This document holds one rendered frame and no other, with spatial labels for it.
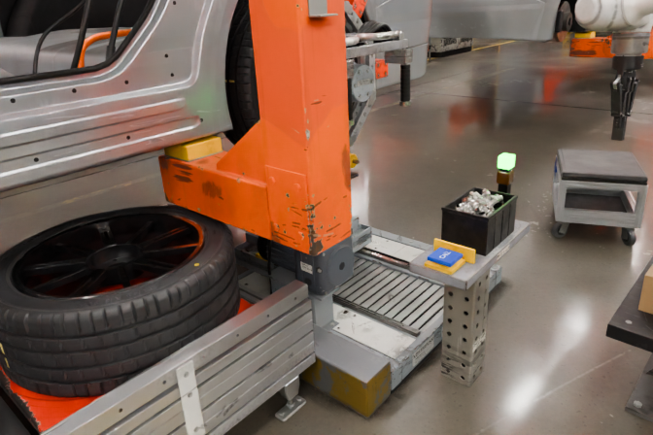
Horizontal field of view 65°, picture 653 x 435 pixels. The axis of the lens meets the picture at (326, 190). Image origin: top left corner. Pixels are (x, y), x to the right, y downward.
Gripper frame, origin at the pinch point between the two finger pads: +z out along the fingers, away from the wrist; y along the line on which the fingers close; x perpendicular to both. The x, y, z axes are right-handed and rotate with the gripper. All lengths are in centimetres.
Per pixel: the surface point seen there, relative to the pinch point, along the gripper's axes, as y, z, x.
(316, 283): -70, 47, 55
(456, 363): -44, 69, 20
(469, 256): -50, 30, 12
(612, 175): 76, 34, 32
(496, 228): -38.4, 24.5, 12.5
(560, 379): -19, 75, 0
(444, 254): -55, 29, 16
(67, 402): -144, 53, 55
